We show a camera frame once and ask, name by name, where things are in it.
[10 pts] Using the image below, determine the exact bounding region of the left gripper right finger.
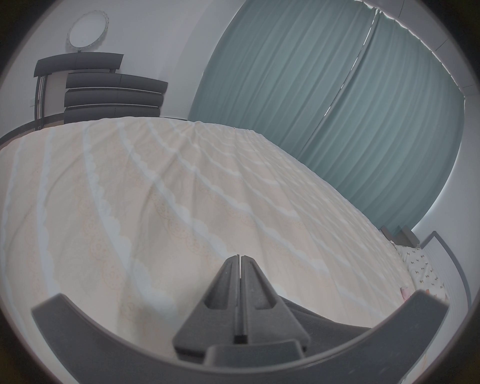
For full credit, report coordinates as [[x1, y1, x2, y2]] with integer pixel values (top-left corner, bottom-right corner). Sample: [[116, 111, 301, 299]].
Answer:
[[241, 255, 312, 353]]

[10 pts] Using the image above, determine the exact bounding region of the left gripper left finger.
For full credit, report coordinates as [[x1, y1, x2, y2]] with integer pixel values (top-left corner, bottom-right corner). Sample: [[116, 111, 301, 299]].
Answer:
[[172, 255, 241, 357]]

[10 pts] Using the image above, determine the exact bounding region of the black T-shirt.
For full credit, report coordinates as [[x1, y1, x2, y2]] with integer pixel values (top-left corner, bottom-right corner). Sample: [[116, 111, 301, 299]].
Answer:
[[277, 295, 373, 338]]

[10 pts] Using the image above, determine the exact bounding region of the bed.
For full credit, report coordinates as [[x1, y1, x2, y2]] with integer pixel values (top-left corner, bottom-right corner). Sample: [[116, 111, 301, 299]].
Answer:
[[0, 115, 474, 376]]

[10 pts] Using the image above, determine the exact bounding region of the grey bedside table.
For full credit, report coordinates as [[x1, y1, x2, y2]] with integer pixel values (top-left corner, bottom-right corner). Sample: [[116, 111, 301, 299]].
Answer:
[[380, 225, 421, 248]]

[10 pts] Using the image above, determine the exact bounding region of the white printed pillow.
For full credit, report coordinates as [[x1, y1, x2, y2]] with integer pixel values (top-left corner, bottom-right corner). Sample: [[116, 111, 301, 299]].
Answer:
[[397, 245, 448, 301]]

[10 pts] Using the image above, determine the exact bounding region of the blue-green curtain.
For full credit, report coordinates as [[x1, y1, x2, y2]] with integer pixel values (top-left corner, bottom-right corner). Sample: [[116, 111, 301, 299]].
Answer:
[[187, 0, 380, 149], [298, 11, 466, 235]]

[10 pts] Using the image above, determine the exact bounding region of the black chest of drawers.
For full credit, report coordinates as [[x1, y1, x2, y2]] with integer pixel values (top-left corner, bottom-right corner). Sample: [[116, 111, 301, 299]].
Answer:
[[63, 72, 169, 125]]

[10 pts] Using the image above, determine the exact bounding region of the black dressing table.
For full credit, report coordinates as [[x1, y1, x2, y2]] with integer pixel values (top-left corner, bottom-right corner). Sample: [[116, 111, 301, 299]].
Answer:
[[34, 53, 124, 121]]

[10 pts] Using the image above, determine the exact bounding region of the round white mirror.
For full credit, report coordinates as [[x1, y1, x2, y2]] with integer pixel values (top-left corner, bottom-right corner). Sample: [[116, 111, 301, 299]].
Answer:
[[67, 10, 109, 52]]

